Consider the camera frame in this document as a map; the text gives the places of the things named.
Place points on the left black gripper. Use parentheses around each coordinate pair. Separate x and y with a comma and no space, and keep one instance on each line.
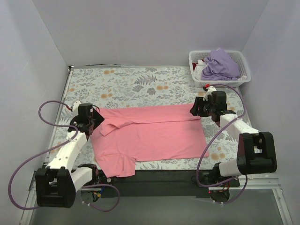
(97,120)

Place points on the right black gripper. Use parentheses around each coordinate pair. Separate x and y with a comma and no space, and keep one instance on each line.
(197,108)

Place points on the pink t shirt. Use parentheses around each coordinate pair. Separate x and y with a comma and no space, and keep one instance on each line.
(142,134)

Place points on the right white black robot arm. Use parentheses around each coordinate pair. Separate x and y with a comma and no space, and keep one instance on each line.
(256,150)

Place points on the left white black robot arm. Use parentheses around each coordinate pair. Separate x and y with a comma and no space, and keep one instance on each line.
(58,182)

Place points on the floral table mat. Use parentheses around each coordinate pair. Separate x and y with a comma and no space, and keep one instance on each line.
(121,87)

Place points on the white garment in basket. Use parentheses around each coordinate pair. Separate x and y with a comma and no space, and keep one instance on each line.
(201,65)

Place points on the purple t shirt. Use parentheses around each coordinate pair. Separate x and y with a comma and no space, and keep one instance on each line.
(220,67)

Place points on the white plastic laundry basket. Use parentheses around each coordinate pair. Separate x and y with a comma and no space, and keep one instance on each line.
(238,58)

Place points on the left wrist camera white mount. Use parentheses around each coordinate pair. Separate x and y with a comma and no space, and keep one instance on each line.
(74,107)

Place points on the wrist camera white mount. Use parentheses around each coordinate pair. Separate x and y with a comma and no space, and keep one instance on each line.
(208,90)
(74,107)

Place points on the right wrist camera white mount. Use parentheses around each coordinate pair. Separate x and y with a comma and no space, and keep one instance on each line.
(208,90)

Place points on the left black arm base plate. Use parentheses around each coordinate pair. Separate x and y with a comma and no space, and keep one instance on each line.
(102,179)

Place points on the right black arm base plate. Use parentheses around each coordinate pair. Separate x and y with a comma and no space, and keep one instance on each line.
(206,178)

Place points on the aluminium frame rail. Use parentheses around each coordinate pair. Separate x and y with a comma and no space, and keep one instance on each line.
(171,198)

